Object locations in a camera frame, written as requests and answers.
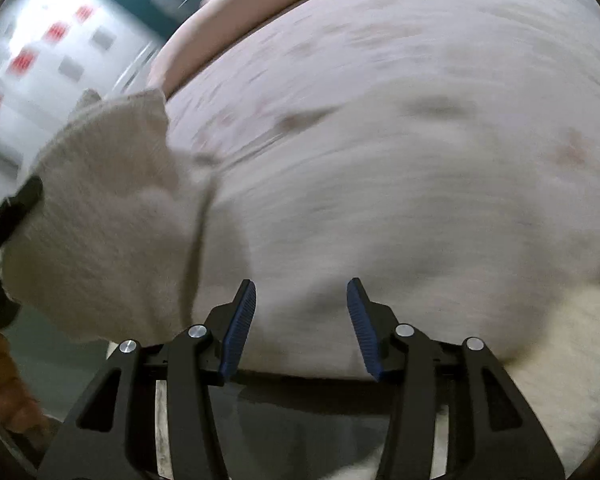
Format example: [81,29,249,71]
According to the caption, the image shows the pink duvet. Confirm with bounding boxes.
[147,0,431,97]

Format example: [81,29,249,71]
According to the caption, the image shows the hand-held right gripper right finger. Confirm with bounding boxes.
[346,277,566,480]

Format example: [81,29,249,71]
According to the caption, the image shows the person's left hand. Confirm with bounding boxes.
[0,332,48,433]

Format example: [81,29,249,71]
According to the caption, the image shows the white fluffy rug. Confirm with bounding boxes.
[497,287,600,478]

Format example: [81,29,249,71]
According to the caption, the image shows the red and grey wall squares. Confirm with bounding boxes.
[0,2,117,183]

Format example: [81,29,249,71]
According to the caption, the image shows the cream sweater with black hearts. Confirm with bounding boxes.
[2,87,223,345]

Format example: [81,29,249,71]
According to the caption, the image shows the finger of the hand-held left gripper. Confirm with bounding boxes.
[0,177,43,251]

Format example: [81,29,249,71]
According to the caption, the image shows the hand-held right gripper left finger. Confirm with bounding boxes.
[37,280,257,480]

